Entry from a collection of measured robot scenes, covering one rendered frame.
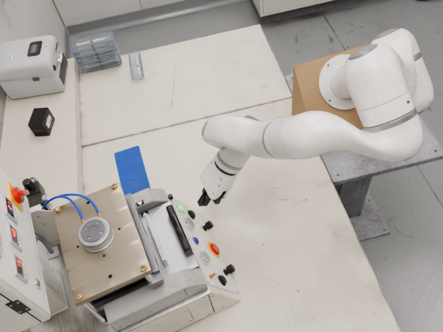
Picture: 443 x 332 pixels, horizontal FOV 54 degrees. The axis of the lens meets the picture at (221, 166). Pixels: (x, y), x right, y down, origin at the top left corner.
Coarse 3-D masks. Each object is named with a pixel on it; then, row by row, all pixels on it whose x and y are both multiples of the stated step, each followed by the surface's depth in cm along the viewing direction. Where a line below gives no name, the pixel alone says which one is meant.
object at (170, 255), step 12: (168, 204) 125; (156, 216) 123; (168, 216) 122; (144, 228) 121; (156, 228) 121; (168, 228) 120; (156, 240) 114; (168, 240) 118; (156, 252) 116; (168, 252) 116; (180, 252) 116; (168, 264) 113; (180, 264) 114; (192, 264) 113
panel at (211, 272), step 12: (180, 204) 136; (180, 216) 129; (192, 240) 124; (204, 240) 133; (204, 264) 121; (216, 264) 129; (204, 276) 116; (216, 276) 123; (228, 276) 131; (228, 288) 125
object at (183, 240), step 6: (168, 210) 119; (174, 210) 119; (174, 216) 118; (174, 222) 117; (174, 228) 116; (180, 228) 115; (180, 234) 114; (180, 240) 113; (186, 240) 113; (186, 246) 112; (186, 252) 112; (192, 252) 114
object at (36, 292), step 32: (0, 192) 90; (0, 224) 83; (32, 224) 103; (0, 256) 76; (32, 256) 94; (0, 288) 75; (32, 288) 86; (64, 288) 117; (0, 320) 82; (32, 320) 87
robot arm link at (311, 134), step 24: (288, 120) 86; (312, 120) 81; (336, 120) 81; (408, 120) 80; (288, 144) 84; (312, 144) 81; (336, 144) 81; (360, 144) 80; (384, 144) 80; (408, 144) 80
